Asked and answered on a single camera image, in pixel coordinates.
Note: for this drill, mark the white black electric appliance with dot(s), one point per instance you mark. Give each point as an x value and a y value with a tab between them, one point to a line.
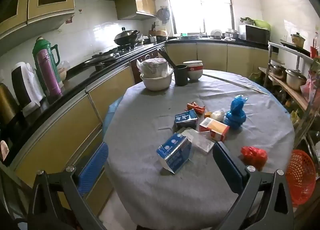
21	87

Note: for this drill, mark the gold kettle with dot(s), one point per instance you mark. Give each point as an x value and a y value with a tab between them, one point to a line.
7	105

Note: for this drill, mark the large blue milk carton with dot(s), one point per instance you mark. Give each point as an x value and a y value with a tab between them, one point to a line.
175	155

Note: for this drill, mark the microwave oven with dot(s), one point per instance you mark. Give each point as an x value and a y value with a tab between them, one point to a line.
257	34

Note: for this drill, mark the knife block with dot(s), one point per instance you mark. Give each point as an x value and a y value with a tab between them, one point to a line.
153	31

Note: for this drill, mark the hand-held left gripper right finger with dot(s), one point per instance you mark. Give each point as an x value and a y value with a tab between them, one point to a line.
226	167

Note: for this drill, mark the clear plastic wrapper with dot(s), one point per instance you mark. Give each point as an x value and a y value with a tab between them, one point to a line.
200	143

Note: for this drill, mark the blue plastic table cover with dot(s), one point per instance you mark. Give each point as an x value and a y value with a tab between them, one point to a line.
112	111

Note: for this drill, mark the clear bag of food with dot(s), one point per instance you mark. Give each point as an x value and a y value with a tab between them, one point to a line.
63	71

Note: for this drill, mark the small steel pot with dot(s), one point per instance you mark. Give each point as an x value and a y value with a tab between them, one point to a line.
278	70

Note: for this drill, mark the blue plastic bag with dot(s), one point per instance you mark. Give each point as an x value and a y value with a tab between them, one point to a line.
235	116

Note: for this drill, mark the red plastic basket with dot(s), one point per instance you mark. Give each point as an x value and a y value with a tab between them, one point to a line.
300	177

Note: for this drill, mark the white tissue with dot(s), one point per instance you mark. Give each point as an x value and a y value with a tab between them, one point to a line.
218	115

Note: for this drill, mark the large steel pot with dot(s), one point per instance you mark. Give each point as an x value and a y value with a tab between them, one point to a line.
295	78

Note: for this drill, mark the green thermos flask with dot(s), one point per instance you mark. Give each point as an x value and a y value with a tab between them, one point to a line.
46	45

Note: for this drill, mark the yellow plastic bag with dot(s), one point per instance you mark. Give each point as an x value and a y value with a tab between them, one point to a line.
295	116

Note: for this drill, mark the steel pot by sink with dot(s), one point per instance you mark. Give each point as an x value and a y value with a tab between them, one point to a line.
232	34

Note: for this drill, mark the green leafy vegetables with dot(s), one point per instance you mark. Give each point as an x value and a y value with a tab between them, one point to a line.
247	20

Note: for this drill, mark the stack of red white bowls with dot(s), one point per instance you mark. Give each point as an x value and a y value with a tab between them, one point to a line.
193	73

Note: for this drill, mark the purple vacuum bottle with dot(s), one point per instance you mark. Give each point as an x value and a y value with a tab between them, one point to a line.
48	75

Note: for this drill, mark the red plastic bag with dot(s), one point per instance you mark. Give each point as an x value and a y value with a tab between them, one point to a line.
253	156

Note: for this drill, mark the black chopstick cup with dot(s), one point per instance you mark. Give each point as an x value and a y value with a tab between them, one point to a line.
180	76

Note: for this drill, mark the orange snack wrapper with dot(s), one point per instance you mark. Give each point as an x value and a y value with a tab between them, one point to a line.
195	107

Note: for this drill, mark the white dishes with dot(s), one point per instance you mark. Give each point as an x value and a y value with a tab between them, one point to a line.
216	33

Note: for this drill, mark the kitchen window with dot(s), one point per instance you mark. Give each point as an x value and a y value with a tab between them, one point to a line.
200	7

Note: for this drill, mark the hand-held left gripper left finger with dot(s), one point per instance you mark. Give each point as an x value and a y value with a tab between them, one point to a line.
93	167

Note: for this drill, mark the long wooden stick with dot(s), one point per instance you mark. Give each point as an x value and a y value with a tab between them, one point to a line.
235	84

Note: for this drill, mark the grey tablecloth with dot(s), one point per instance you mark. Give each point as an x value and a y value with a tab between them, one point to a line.
150	125

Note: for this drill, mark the white ceramic bowl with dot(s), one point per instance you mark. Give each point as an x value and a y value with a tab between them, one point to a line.
156	83

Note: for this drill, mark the pink plastic bag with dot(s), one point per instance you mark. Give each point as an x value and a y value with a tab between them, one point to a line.
310	85

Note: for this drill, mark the black wok with lid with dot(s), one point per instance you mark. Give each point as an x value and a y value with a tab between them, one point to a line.
125	38

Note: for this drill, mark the black induction cooker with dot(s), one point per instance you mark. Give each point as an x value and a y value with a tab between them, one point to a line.
297	49

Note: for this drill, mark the orange white cardboard box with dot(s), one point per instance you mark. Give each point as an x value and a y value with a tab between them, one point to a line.
215	127

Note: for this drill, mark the yellow enamel pot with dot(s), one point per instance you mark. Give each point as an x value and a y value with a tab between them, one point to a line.
297	39

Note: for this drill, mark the gas stove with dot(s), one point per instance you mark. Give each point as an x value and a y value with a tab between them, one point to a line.
105	56

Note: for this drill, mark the metal shelf rack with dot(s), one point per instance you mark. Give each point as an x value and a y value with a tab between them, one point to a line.
282	48

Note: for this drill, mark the small blue milk carton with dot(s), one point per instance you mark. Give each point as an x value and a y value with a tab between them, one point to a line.
186	118

